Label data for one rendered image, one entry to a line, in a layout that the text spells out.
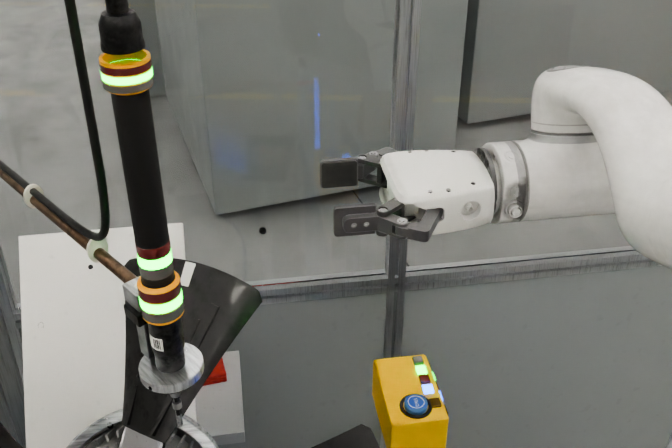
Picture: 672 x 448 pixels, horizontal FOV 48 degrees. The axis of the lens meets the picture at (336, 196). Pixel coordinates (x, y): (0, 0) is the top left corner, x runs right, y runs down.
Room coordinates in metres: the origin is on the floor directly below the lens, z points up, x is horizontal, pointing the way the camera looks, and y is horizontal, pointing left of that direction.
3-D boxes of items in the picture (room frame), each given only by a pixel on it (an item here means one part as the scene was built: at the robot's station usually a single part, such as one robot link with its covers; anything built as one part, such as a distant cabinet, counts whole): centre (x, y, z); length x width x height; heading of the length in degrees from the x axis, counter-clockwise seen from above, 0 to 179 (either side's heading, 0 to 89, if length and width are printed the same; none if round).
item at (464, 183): (0.67, -0.11, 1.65); 0.11 x 0.10 x 0.07; 99
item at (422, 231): (0.61, -0.08, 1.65); 0.08 x 0.06 x 0.01; 6
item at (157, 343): (0.62, 0.18, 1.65); 0.04 x 0.04 x 0.46
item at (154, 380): (0.63, 0.19, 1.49); 0.09 x 0.07 x 0.10; 44
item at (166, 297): (0.62, 0.18, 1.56); 0.04 x 0.04 x 0.01
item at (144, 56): (0.62, 0.18, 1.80); 0.04 x 0.04 x 0.03
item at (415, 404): (0.92, -0.14, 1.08); 0.04 x 0.04 x 0.02
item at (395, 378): (0.97, -0.13, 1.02); 0.16 x 0.10 x 0.11; 9
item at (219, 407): (1.14, 0.38, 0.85); 0.36 x 0.24 x 0.03; 99
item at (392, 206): (0.62, -0.06, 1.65); 0.05 x 0.05 x 0.03; 6
